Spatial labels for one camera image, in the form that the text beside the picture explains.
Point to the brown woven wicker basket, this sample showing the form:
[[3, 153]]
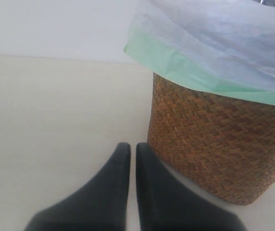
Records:
[[224, 145]]

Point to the white and green bin liner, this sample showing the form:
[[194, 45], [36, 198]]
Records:
[[223, 47]]

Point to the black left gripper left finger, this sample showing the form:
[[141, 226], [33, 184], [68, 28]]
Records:
[[100, 205]]

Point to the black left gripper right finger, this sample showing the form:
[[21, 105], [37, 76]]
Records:
[[165, 204]]

